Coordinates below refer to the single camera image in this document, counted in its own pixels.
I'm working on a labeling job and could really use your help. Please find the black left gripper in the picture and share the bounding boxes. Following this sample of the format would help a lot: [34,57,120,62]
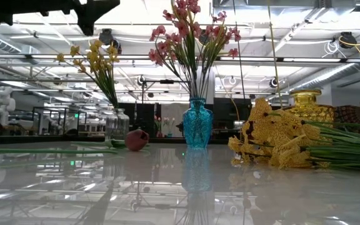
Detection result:
[11,0,121,37]

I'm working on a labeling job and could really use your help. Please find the yellow flower bunch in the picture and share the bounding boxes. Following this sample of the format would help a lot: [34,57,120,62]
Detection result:
[56,39,122,110]
[227,96,360,173]

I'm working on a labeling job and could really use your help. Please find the pink flower bunch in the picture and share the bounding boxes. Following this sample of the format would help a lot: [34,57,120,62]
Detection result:
[195,10,243,99]
[162,0,204,99]
[147,24,199,99]

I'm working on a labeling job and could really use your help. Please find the dark pink tulip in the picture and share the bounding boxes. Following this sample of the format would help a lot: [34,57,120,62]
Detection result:
[0,127,152,157]

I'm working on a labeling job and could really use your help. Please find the clear glass vase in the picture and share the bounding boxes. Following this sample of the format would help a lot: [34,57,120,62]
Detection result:
[104,107,131,142]

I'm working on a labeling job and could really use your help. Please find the distant tulips in vase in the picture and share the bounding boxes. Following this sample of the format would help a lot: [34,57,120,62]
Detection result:
[152,114,177,139]

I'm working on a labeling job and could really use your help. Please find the blue glass vase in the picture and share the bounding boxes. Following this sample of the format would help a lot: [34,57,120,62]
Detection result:
[181,96,214,149]

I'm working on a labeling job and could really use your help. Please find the yellow glass vase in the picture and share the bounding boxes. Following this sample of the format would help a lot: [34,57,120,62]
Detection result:
[283,88,336,128]

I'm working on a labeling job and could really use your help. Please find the black ceiling device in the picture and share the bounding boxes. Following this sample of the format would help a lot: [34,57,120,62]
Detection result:
[338,31,358,50]
[97,27,123,54]

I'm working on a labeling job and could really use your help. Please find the black boom stand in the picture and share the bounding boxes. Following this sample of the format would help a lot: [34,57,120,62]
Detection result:
[137,74,191,104]

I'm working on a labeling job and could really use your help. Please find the black partition panel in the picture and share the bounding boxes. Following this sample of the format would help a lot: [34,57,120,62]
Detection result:
[212,97,253,132]
[117,102,156,139]

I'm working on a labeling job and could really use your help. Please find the white robot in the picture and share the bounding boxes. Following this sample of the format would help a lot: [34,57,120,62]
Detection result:
[0,85,17,126]

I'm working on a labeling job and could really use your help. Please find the red patterned tapestry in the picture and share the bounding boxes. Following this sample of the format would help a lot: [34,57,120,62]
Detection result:
[334,104,360,136]

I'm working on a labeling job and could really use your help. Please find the black hanging cable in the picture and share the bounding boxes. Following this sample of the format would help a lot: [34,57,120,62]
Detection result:
[231,0,247,101]

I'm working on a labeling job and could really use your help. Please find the yellow cable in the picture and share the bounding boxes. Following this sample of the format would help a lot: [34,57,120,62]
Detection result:
[266,0,284,108]

